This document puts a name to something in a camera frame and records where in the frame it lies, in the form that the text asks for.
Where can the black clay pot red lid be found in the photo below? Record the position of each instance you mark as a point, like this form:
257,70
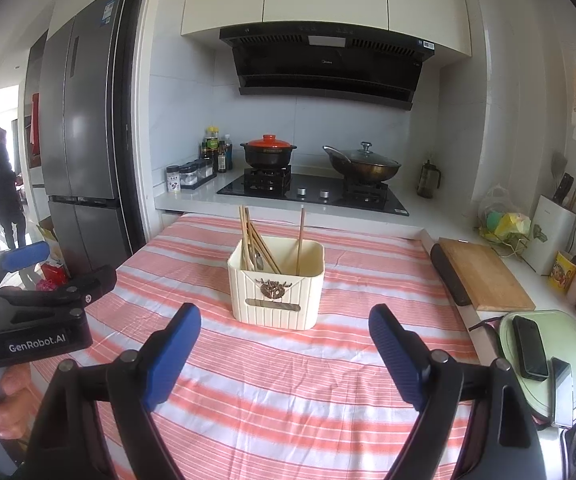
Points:
268,152

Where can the yellow-capped sauce bottle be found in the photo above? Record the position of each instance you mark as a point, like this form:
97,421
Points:
211,150

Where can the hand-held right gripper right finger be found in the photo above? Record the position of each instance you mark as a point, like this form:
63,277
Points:
398,355

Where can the black oblong case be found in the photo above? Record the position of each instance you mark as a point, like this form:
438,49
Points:
450,275

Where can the pink striped tablecloth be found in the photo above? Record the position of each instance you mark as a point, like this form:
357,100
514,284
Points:
293,385

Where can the dark power bank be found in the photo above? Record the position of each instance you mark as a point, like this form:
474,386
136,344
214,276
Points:
563,395

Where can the yellow packet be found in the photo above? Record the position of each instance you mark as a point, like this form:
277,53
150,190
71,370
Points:
562,271

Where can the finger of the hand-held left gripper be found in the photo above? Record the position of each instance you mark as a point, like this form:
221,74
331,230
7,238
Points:
92,282
27,255

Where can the wok with glass lid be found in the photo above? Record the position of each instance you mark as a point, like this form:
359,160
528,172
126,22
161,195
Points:
365,167

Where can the white knife block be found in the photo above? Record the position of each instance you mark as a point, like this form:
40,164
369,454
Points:
548,235

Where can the grey refrigerator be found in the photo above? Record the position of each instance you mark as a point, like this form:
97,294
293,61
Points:
87,135

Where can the black gas cooktop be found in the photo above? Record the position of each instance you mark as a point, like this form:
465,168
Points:
313,195

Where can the plastic bag with yellow contents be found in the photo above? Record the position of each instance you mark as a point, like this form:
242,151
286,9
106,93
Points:
505,225

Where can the black door frame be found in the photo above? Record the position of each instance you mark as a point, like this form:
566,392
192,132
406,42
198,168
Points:
132,110

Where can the green cutting board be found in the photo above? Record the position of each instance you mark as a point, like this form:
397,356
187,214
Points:
573,335

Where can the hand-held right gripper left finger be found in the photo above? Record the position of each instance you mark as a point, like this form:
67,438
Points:
172,360

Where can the person's left hand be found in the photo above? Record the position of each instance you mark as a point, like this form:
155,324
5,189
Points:
10,405

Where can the wooden cutting board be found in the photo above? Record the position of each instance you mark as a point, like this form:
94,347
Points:
488,275

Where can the black smartphone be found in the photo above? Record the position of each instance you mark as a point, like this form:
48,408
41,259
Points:
530,347

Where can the dark glass jug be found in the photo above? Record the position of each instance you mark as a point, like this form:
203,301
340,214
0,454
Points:
428,180

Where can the white-label spice jar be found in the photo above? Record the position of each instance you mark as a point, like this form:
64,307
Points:
173,180

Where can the red hanging cloth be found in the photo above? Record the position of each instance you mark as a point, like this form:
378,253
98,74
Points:
35,125

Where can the cream utensil holder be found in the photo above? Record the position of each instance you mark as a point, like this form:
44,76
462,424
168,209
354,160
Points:
278,300

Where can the black range hood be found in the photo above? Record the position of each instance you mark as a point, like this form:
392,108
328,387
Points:
328,70

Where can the dark sauce bottle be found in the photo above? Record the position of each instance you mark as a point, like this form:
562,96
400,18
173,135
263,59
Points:
225,155

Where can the clear spice jar set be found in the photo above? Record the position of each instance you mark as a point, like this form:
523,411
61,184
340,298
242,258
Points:
197,175

